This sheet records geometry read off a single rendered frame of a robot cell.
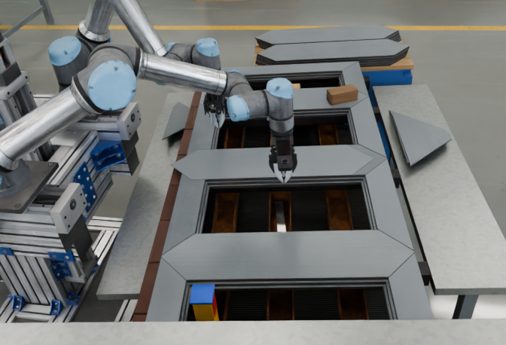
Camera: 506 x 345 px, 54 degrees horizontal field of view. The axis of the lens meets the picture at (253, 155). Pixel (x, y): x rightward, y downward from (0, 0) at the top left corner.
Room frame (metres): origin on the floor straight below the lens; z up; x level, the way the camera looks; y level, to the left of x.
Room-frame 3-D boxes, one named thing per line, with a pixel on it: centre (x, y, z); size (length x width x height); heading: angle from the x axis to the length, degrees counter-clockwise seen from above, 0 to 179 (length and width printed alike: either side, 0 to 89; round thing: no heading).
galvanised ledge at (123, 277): (1.67, 0.38, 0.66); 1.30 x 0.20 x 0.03; 175
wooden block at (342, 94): (1.82, -0.40, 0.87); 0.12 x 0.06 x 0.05; 103
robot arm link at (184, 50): (1.63, 0.22, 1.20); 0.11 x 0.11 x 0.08; 67
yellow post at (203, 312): (0.84, 0.17, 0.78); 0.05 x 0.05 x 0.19; 85
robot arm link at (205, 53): (1.61, 0.13, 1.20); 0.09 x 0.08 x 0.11; 67
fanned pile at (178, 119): (2.02, 0.32, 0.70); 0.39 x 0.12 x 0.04; 175
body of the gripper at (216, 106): (1.60, 0.12, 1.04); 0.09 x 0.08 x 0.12; 175
